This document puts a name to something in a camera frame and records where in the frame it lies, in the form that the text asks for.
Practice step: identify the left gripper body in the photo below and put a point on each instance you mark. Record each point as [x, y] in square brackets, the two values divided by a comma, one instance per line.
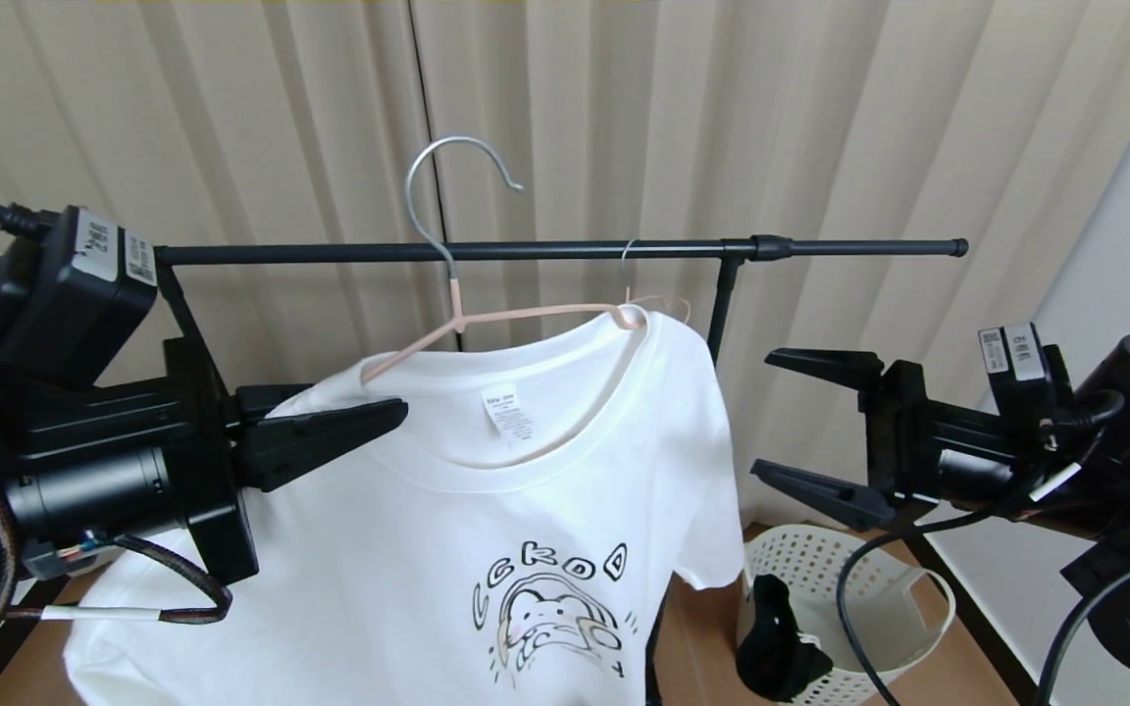
[133, 441]

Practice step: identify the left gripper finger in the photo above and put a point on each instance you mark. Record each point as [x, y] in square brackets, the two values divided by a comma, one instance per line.
[266, 400]
[320, 441]

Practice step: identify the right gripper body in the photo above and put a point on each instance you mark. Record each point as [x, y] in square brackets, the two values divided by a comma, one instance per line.
[957, 451]

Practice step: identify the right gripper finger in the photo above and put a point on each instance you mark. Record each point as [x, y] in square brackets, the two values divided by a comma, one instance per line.
[830, 495]
[830, 365]

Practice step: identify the white garment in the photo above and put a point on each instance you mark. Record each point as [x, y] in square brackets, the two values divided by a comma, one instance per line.
[428, 529]

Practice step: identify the pink clothes hanger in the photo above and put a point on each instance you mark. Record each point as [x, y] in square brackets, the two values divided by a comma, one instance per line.
[428, 235]
[627, 257]

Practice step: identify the white laundry basket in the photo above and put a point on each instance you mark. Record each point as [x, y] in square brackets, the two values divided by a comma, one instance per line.
[879, 588]

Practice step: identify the black clothes rack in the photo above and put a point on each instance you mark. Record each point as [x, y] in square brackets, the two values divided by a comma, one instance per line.
[545, 250]

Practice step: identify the black garment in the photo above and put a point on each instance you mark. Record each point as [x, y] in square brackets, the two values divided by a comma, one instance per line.
[776, 647]

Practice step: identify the beige curtain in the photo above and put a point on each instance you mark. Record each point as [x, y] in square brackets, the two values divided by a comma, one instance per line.
[820, 118]

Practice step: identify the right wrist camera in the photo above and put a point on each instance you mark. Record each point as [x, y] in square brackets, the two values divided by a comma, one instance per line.
[1016, 373]

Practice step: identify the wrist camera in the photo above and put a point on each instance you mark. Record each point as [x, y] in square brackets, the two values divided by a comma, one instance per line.
[65, 294]
[1016, 373]

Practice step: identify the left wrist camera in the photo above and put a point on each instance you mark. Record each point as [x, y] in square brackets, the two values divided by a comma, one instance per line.
[65, 294]

